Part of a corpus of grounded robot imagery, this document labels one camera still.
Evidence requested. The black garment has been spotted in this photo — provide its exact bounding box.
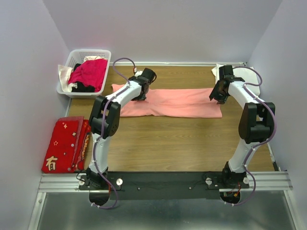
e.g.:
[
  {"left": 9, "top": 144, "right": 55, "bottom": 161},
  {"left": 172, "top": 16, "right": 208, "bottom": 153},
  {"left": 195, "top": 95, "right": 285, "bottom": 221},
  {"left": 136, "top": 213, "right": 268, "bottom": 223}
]
[{"left": 69, "top": 63, "right": 96, "bottom": 93}]

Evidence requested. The magenta t shirt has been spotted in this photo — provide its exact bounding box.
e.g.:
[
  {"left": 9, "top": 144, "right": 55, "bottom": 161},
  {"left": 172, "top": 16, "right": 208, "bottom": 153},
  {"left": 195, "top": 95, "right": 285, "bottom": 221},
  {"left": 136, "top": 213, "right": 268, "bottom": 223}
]
[{"left": 68, "top": 58, "right": 107, "bottom": 92}]

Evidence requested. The red printed cloth bag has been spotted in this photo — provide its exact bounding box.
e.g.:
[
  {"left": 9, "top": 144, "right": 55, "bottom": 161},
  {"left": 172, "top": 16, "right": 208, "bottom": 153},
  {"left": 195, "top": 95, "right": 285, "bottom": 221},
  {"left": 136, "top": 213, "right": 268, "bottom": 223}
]
[{"left": 41, "top": 116, "right": 91, "bottom": 173}]

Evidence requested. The cream white garment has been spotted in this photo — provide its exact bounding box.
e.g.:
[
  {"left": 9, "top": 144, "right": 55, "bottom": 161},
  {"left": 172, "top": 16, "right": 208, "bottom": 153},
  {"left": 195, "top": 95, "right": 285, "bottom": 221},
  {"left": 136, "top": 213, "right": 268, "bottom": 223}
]
[{"left": 58, "top": 56, "right": 105, "bottom": 92}]

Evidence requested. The white plastic laundry basket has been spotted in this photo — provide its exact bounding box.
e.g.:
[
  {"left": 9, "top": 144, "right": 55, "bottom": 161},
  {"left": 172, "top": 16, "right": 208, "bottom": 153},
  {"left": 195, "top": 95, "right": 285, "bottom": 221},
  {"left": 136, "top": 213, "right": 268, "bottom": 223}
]
[{"left": 57, "top": 48, "right": 111, "bottom": 99}]

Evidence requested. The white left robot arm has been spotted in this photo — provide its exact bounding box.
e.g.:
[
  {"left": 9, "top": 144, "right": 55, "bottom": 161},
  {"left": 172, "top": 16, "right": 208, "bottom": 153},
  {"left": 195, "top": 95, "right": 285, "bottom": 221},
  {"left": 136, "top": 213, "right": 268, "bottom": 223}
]
[{"left": 86, "top": 68, "right": 156, "bottom": 189}]

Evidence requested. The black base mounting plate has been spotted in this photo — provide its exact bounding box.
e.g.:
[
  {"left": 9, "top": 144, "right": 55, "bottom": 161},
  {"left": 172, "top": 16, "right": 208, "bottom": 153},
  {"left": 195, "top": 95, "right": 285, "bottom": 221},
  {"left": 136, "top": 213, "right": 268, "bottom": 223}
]
[{"left": 79, "top": 170, "right": 250, "bottom": 200}]

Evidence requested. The folded white t shirt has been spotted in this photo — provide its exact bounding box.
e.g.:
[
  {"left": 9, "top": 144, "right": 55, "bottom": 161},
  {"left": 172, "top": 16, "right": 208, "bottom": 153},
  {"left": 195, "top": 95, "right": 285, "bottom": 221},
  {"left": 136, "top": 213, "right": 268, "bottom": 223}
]
[{"left": 211, "top": 64, "right": 260, "bottom": 96}]

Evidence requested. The aluminium frame rail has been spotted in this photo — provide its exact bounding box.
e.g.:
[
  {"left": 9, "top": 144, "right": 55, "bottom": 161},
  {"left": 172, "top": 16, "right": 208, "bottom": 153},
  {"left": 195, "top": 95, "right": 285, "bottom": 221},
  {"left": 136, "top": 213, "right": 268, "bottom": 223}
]
[{"left": 29, "top": 172, "right": 296, "bottom": 230}]

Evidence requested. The salmon pink t shirt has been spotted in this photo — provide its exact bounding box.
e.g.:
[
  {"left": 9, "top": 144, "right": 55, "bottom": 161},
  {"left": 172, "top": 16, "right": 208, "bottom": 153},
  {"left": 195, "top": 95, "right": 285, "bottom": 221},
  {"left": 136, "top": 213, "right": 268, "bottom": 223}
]
[{"left": 107, "top": 82, "right": 222, "bottom": 118}]

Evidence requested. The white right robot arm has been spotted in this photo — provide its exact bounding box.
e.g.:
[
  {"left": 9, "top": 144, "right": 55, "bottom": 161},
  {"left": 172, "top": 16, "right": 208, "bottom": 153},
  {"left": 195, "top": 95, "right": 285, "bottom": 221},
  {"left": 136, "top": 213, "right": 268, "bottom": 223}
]
[{"left": 209, "top": 65, "right": 276, "bottom": 188}]

